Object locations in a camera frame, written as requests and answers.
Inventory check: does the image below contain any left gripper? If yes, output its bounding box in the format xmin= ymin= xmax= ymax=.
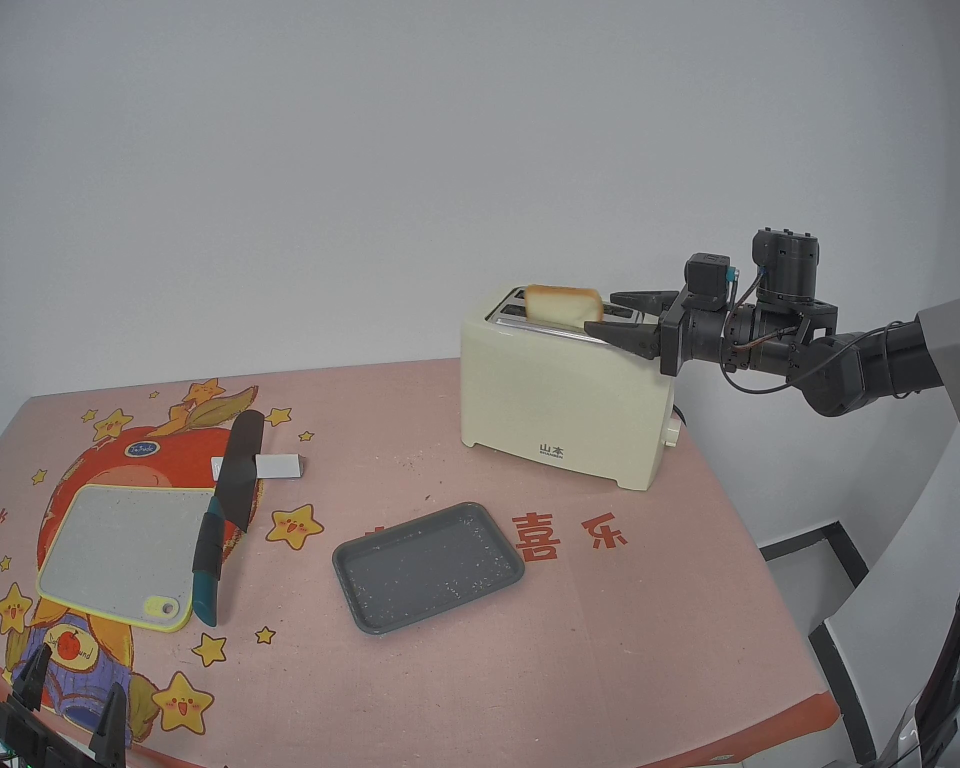
xmin=0 ymin=643 xmax=129 ymax=768

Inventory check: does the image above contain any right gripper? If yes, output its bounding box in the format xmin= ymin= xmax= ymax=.
xmin=582 ymin=288 xmax=745 ymax=378

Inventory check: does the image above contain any slice of bread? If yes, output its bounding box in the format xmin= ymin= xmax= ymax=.
xmin=524 ymin=283 xmax=606 ymax=333

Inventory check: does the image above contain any cream toaster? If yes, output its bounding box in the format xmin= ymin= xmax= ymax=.
xmin=459 ymin=285 xmax=688 ymax=494

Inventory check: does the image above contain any cutting board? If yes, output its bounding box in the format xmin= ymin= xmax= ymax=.
xmin=35 ymin=483 xmax=219 ymax=636

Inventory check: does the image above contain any white knife rest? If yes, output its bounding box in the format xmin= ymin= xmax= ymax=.
xmin=211 ymin=453 xmax=306 ymax=482

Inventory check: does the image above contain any dark grey tray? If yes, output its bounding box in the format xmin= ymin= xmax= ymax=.
xmin=331 ymin=501 xmax=527 ymax=639

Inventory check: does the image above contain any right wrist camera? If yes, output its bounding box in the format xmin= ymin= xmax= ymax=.
xmin=683 ymin=254 xmax=734 ymax=310

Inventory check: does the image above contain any knife with blue-green handle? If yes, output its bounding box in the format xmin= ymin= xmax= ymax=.
xmin=191 ymin=409 xmax=267 ymax=628

